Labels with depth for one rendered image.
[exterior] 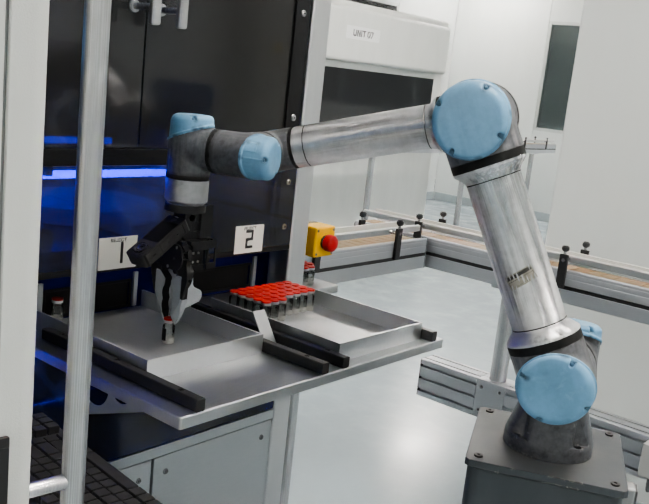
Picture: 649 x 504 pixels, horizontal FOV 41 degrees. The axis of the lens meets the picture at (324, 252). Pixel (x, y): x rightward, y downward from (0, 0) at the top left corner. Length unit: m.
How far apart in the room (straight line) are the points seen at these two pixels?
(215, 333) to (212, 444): 0.38
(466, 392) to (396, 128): 1.35
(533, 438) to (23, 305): 0.93
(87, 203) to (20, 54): 0.16
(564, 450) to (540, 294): 0.31
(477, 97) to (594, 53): 1.79
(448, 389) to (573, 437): 1.21
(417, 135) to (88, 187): 0.73
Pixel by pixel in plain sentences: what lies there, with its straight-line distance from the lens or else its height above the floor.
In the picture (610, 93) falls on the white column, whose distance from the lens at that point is 3.04.
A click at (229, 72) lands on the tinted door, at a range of 1.76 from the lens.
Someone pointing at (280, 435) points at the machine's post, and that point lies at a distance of 2.12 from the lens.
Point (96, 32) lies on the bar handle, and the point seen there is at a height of 1.39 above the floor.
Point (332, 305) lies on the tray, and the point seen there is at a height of 0.89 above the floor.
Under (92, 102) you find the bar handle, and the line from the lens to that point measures 0.87.
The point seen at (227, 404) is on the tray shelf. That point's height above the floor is 0.88.
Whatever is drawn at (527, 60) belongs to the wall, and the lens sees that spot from 10.52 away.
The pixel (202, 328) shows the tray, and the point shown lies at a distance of 1.67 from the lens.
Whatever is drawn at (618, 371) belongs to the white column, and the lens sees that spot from 3.09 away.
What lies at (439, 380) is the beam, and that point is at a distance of 2.71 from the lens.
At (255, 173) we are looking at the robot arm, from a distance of 1.44.
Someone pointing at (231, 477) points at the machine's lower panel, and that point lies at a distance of 2.04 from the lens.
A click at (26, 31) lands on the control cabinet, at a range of 0.83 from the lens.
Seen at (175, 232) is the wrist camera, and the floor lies 1.09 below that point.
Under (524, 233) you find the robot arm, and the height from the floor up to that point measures 1.18.
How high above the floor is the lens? 1.38
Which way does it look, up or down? 11 degrees down
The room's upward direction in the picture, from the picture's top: 6 degrees clockwise
